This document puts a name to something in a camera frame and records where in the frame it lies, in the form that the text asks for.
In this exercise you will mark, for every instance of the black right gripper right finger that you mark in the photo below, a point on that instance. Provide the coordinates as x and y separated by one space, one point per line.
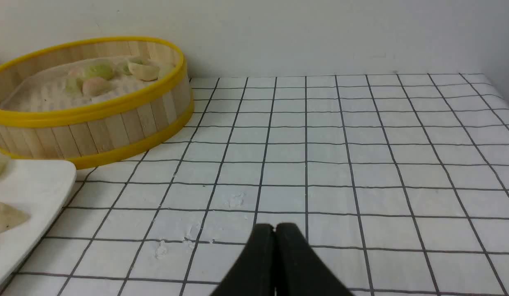
300 272

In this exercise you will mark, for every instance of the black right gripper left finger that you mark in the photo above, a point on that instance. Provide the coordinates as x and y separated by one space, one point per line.
250 274

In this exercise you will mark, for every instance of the cream white dumpling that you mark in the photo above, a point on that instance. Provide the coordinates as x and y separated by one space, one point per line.
144 72

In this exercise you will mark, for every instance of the pale pink dumpling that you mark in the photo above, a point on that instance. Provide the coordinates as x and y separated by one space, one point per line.
77 72

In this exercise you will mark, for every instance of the white square plate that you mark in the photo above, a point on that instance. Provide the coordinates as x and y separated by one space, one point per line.
38 188

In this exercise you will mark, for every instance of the cream dumpling on plate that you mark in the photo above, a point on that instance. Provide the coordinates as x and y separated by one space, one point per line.
11 217

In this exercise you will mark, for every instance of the white checked tablecloth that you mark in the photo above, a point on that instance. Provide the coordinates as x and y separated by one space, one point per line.
400 184

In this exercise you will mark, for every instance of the yellow rimmed bamboo steamer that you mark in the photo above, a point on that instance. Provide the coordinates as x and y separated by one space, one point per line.
103 133

